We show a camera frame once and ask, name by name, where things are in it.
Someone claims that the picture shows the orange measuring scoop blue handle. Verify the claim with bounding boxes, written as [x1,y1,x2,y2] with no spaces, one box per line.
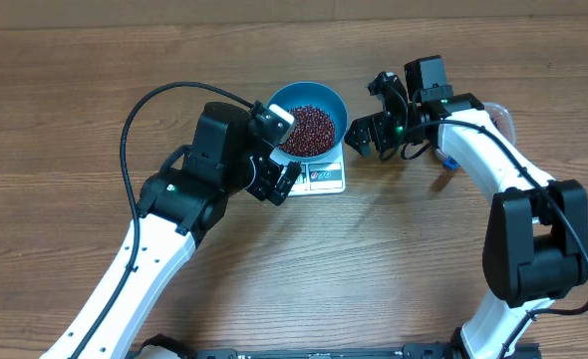
[442,157,459,171]

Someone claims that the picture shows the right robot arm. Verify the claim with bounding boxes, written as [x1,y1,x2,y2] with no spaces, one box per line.
[344,56,588,358]

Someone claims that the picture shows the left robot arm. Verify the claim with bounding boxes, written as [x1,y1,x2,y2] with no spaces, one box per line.
[44,102,301,358]

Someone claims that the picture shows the white digital kitchen scale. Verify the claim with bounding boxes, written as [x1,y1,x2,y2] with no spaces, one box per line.
[270,144,347,197]

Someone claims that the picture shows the red beans in bowl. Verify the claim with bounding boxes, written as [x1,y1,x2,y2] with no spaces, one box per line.
[280,105,336,158]

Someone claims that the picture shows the blue metal bowl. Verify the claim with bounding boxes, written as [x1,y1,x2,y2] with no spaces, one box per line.
[268,82,349,150]

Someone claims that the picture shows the clear plastic container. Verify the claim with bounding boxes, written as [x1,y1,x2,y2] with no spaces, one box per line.
[434,102,517,163]

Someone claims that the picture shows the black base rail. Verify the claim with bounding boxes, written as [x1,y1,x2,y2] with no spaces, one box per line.
[124,333,542,359]

